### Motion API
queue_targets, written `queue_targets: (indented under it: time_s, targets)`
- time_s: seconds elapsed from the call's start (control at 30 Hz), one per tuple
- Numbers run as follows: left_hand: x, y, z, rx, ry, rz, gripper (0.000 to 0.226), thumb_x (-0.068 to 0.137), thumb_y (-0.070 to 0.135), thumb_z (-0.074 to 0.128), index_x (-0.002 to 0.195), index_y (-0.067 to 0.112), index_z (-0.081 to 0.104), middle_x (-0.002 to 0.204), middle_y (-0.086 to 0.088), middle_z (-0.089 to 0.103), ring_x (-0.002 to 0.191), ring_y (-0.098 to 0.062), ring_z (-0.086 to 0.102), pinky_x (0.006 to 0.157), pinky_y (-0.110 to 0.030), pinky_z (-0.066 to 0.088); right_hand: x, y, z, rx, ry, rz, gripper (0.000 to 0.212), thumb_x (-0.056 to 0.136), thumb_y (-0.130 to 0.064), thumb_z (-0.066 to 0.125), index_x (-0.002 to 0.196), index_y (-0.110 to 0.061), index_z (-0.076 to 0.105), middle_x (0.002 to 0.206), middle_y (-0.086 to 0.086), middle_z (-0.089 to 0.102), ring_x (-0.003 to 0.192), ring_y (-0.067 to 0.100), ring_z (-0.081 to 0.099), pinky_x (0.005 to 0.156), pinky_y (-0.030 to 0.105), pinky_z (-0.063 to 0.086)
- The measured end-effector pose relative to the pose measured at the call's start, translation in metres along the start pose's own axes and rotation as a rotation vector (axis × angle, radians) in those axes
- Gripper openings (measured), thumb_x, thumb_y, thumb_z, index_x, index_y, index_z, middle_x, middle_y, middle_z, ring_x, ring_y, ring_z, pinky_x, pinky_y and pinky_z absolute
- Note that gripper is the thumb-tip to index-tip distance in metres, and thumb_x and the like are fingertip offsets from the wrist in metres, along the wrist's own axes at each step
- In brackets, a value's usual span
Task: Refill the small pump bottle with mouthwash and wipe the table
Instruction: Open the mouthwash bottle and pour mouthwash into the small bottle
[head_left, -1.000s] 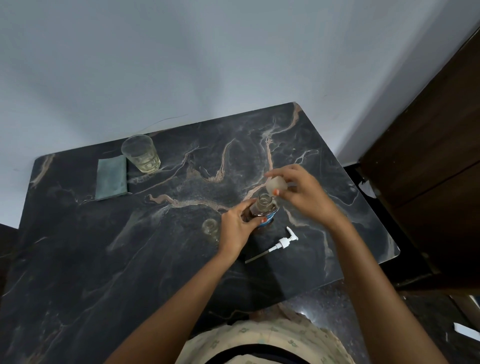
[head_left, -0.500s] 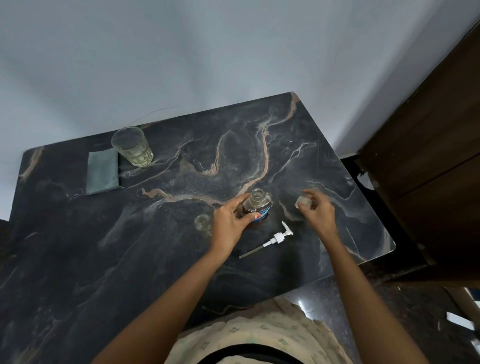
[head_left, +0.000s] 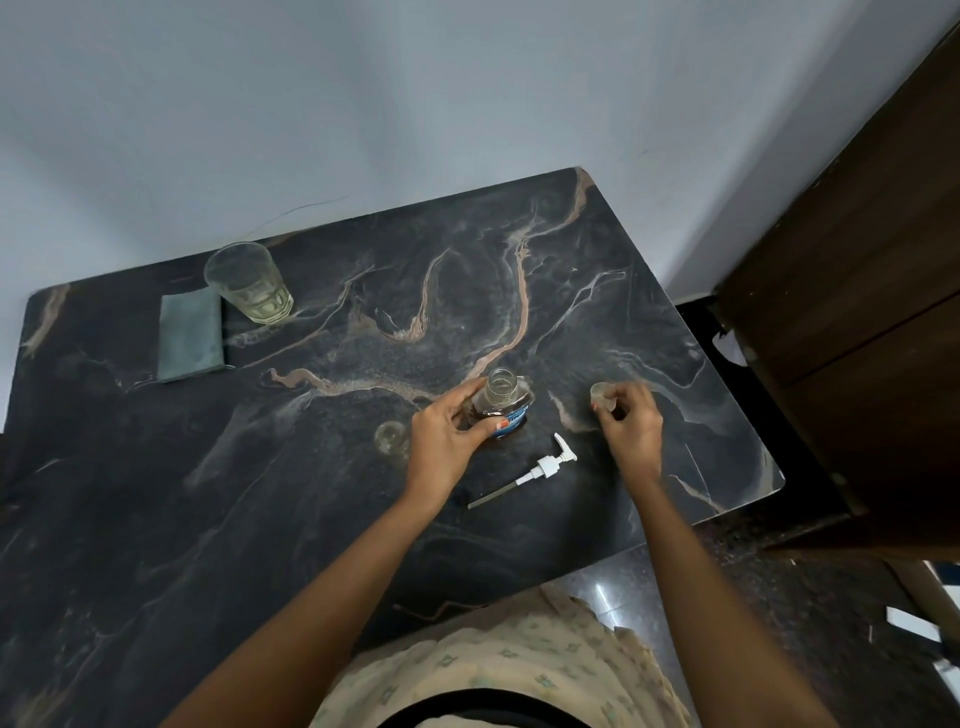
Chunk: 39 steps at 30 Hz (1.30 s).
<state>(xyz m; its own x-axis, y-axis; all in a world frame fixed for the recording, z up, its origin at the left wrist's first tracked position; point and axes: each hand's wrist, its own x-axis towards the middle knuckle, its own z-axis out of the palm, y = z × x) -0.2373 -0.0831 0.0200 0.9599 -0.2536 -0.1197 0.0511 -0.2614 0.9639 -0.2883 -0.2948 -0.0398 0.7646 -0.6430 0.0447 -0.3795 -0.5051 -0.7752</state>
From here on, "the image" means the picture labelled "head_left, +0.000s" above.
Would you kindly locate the person's right hand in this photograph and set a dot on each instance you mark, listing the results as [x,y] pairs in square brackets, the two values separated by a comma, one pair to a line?
[637,439]

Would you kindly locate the person's left hand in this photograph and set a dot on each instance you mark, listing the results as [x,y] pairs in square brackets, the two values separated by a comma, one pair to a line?
[439,450]

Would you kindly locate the small clear pump bottle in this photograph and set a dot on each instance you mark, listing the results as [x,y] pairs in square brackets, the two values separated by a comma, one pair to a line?
[390,439]

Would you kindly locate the translucent bottle cap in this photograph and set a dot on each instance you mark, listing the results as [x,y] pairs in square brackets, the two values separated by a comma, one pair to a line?
[602,394]

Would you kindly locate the Listerine mouthwash bottle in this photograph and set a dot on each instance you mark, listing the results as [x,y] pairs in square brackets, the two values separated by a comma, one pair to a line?
[501,390]

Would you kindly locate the white pump dispenser head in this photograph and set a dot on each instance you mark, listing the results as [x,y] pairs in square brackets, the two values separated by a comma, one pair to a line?
[547,469]

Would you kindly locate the clear drinking glass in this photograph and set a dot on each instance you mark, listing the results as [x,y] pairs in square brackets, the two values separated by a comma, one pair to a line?
[247,289]

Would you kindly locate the person's right forearm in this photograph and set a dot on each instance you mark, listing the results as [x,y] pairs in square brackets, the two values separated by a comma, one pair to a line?
[712,622]

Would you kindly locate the person's left forearm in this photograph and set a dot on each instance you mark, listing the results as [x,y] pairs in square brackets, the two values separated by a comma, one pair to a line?
[315,630]

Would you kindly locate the white plastic scrap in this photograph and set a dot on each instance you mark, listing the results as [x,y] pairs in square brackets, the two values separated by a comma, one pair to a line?
[731,349]

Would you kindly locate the cream patterned clothing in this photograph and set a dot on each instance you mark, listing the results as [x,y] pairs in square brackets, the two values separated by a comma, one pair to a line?
[487,660]

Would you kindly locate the black marble table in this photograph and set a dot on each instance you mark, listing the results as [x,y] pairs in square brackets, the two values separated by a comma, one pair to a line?
[187,487]

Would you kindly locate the grey-green folded cloth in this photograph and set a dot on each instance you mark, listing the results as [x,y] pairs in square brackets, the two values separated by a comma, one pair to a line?
[191,337]

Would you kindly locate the beige furniture leg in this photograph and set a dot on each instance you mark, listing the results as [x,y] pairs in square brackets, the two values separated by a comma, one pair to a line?
[930,596]

